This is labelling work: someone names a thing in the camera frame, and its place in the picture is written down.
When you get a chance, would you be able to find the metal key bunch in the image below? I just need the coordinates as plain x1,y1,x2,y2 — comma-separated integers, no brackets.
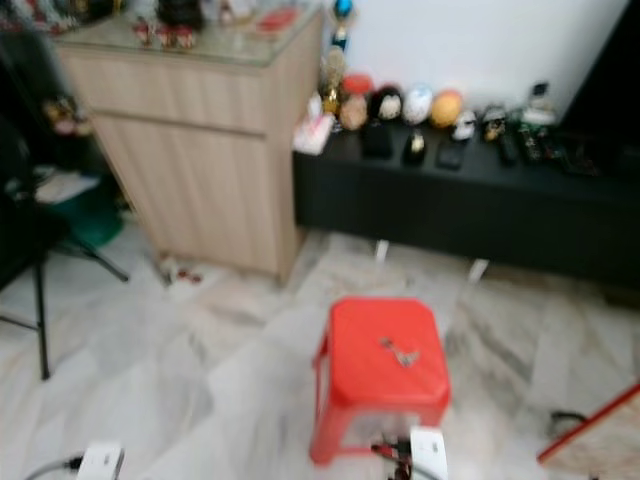
377,337,422,369

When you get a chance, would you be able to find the red plastic stool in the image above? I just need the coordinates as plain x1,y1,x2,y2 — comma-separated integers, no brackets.
309,296,452,467

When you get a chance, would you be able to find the black metal table leg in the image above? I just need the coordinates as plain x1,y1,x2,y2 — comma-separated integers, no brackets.
547,409,592,432

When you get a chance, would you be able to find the red-edged marble table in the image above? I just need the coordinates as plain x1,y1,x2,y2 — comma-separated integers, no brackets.
537,380,640,480

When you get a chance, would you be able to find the black low TV console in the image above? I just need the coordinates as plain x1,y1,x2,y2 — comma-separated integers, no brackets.
291,124,640,292

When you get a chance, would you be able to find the black phone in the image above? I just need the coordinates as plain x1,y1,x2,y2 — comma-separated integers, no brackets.
437,136,470,172

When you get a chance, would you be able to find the black tape dispenser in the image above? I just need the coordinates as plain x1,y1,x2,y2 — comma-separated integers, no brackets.
402,130,429,167

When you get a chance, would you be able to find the black wallet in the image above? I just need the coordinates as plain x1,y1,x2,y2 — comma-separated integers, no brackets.
360,122,397,160

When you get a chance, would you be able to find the black folding chair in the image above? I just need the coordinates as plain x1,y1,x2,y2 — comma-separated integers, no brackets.
0,113,132,382

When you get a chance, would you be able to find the black remote control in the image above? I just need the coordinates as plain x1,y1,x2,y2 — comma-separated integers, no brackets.
517,125,547,164
494,131,522,168
538,127,572,163

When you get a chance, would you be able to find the pink tissue pack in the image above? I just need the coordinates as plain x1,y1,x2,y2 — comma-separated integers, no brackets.
292,95,335,155

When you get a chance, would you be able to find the small panda figure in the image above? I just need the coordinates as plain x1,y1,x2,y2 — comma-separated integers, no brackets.
452,108,478,141

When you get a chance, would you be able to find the light wooden cabinet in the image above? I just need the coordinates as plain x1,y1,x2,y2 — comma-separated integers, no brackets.
55,9,327,280

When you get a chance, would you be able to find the small dark figure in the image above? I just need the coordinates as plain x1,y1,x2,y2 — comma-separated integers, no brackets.
480,102,509,142

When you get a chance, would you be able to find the black round plush toy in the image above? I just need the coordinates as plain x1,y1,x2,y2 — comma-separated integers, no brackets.
370,85,405,125

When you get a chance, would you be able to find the yellow round plush toy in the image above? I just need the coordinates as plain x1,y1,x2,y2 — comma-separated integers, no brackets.
430,88,467,130

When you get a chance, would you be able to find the white round plush toy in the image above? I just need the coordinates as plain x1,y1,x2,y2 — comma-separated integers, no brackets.
402,83,435,127

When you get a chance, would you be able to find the red-lidded snack jar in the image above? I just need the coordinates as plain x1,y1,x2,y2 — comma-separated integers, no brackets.
337,73,374,132

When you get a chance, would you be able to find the green desk holder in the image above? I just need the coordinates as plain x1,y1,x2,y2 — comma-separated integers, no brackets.
521,79,559,127

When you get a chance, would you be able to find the gold trophy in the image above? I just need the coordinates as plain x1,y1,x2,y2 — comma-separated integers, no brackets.
319,50,349,114

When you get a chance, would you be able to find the green bin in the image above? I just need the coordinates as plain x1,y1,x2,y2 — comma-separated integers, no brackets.
50,180,127,250

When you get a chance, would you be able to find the pile of plush toys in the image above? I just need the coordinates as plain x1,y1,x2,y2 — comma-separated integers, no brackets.
43,94,92,137

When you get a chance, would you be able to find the blue globe trophy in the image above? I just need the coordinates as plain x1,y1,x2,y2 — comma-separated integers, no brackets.
331,0,359,51

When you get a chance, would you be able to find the black television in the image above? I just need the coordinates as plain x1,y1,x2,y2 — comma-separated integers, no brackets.
560,0,640,143

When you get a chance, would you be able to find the red packet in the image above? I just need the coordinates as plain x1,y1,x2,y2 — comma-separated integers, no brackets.
252,4,302,37

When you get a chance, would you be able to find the black teapot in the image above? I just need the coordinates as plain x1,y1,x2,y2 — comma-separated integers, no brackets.
156,0,207,32

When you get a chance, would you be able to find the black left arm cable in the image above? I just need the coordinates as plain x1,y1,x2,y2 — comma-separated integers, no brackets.
24,455,83,480

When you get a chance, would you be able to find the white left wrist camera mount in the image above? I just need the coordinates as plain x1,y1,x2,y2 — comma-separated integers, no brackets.
77,442,127,480

